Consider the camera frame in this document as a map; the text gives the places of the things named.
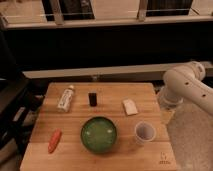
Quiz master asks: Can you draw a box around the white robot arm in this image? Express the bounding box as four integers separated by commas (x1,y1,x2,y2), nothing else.
157,61,213,117

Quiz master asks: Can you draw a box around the black upright eraser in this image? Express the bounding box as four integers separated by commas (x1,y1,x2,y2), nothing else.
88,92,97,107

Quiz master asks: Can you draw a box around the white plastic bottle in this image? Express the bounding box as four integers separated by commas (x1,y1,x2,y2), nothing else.
57,85,75,112

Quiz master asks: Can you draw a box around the green bowl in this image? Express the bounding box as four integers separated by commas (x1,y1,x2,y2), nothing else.
80,116,117,154

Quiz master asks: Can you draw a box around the white paper cup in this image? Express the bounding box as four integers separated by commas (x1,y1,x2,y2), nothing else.
134,121,156,145

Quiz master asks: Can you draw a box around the orange carrot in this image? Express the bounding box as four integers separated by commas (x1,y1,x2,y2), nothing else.
48,130,62,153

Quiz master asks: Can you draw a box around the dark side shelf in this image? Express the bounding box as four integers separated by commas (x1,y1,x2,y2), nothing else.
0,79,42,151

